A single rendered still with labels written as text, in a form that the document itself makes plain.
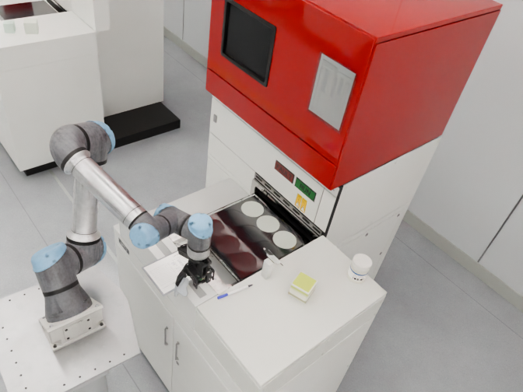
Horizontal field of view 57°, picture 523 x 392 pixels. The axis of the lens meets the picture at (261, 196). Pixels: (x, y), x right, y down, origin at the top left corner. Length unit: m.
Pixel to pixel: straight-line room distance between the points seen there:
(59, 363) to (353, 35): 1.40
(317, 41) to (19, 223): 2.36
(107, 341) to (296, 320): 0.65
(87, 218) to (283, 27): 0.94
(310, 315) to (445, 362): 1.46
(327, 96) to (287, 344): 0.83
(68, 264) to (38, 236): 1.57
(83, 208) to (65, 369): 0.53
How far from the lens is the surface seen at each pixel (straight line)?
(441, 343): 3.11
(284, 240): 2.01
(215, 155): 2.42
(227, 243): 1.95
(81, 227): 1.76
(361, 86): 1.55
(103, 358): 1.76
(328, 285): 1.82
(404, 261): 3.42
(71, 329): 1.75
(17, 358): 1.82
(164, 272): 1.76
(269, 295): 1.73
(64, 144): 1.54
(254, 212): 2.09
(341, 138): 1.66
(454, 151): 3.29
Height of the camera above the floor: 2.35
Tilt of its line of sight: 42 degrees down
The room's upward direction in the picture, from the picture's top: 11 degrees clockwise
